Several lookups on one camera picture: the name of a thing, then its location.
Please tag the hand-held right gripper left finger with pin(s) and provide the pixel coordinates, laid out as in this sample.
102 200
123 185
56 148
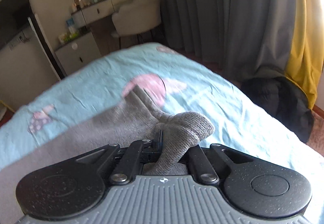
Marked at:
157 144

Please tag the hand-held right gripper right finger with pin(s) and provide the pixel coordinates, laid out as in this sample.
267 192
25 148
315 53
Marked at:
196 160

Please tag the grey pants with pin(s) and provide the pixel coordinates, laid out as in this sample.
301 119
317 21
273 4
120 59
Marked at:
126 122

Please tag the teal mushroom print bed sheet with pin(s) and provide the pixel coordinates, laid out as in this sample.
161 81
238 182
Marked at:
202 82

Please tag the black cloth heap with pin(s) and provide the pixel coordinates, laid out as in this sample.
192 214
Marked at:
278 102

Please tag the white low cabinet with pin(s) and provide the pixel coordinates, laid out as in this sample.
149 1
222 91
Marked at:
78 54

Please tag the white fluffy chair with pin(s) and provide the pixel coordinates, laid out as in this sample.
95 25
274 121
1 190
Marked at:
136 16

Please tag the green packet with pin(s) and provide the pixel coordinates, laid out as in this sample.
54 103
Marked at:
71 36

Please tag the grey curtain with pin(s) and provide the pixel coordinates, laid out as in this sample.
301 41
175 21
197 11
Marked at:
207 11

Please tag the white vanity desk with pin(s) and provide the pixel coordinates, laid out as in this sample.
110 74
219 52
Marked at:
101 10

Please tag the blue and white container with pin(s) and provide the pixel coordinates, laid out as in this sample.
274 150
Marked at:
70 26

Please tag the dark vertical panel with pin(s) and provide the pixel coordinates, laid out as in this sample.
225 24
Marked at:
45 47

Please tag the small cosmetic bottle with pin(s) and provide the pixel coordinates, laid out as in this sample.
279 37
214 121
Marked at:
74 7
80 2

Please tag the yellow curtain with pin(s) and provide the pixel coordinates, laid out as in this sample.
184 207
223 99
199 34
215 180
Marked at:
307 36

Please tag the dark television screen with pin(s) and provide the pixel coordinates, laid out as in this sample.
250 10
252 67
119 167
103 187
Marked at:
12 14

